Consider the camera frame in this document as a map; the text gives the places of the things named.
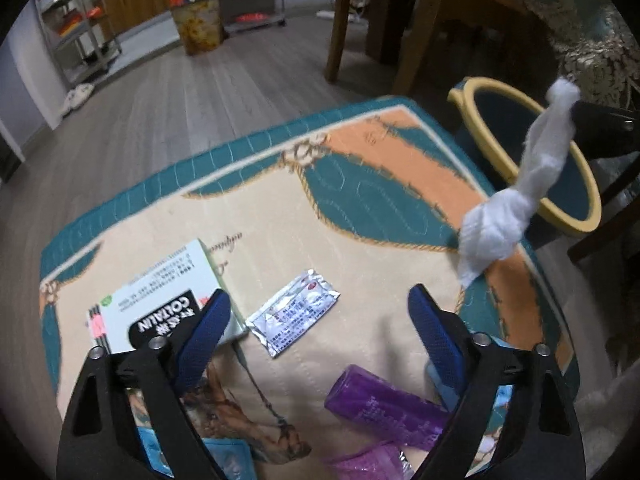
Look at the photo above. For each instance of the wooden chair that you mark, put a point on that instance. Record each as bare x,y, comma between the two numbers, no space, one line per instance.
615,220
430,10

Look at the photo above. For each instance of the silver foil sachet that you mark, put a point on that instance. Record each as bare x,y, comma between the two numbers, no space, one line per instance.
292,312

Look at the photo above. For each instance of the white knotted cloth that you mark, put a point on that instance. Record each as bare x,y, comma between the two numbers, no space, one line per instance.
500,220

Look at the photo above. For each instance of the wooden table leg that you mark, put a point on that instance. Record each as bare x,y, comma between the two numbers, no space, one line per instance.
390,20

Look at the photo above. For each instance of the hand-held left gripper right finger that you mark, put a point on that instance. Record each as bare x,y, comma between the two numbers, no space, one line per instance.
437,335

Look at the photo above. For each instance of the floral waste bin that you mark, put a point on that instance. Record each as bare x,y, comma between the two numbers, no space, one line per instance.
200,27

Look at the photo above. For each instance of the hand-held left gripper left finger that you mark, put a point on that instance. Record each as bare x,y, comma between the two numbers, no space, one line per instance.
202,340

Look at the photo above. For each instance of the white power strip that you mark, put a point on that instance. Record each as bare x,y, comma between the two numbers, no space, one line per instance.
330,13

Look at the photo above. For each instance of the teal and orange printed mat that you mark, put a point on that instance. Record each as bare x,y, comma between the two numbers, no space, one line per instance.
350,210

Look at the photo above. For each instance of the white slipper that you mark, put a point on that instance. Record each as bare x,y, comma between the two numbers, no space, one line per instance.
70,104
82,92

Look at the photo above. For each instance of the red tray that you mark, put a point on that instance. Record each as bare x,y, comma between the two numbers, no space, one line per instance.
251,17

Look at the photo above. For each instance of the pale blue wrapper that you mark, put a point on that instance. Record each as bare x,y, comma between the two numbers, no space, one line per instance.
434,392

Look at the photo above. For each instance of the metal shelf rack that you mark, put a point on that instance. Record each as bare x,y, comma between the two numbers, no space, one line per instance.
75,40

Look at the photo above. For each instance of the blue blister packet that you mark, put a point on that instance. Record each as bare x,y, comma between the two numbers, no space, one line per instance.
232,462

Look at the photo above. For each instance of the teal lace-trimmed tablecloth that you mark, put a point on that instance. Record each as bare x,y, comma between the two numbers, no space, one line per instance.
575,25

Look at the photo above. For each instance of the white medicine box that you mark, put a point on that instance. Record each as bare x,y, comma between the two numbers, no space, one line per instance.
160,295

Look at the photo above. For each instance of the lilac plastic wrapper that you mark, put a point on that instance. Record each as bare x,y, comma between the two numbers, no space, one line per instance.
365,465

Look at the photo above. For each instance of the blue bin with yellow rim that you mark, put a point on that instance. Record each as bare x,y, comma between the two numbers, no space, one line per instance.
495,110

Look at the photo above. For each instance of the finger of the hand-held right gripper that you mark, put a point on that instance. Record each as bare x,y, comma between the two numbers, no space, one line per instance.
605,130

